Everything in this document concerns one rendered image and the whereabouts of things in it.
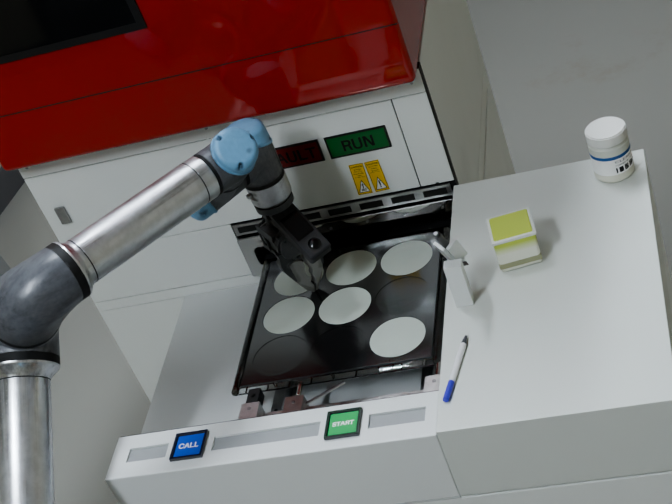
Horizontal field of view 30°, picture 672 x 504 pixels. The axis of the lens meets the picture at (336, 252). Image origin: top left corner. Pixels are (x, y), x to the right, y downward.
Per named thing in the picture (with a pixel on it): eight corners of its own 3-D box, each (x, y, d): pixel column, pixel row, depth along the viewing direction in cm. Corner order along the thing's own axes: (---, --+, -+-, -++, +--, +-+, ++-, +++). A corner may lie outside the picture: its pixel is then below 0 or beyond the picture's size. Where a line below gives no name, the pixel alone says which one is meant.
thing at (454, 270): (455, 285, 208) (433, 224, 200) (477, 281, 206) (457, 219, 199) (453, 309, 203) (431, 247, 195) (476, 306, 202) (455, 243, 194)
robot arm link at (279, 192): (292, 173, 215) (254, 198, 212) (301, 194, 217) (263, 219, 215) (271, 160, 221) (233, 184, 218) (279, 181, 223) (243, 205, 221)
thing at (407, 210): (254, 272, 250) (237, 235, 245) (466, 233, 238) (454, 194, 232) (253, 277, 249) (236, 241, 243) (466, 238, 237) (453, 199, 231)
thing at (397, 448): (151, 492, 213) (117, 437, 205) (462, 450, 198) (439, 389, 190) (138, 535, 206) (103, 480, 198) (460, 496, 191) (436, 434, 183)
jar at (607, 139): (593, 164, 222) (583, 120, 217) (633, 156, 220) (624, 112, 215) (595, 187, 216) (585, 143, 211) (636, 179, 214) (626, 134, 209)
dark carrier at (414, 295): (272, 263, 242) (271, 261, 242) (442, 232, 233) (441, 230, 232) (241, 388, 216) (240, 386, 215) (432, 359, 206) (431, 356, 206)
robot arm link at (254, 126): (208, 137, 211) (243, 109, 215) (231, 188, 217) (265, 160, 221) (236, 146, 206) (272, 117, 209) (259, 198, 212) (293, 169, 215)
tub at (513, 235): (494, 248, 212) (485, 217, 208) (537, 236, 211) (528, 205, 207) (500, 275, 206) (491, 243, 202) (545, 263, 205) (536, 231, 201)
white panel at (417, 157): (101, 304, 264) (16, 152, 241) (475, 236, 241) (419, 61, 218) (98, 313, 261) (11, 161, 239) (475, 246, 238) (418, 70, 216)
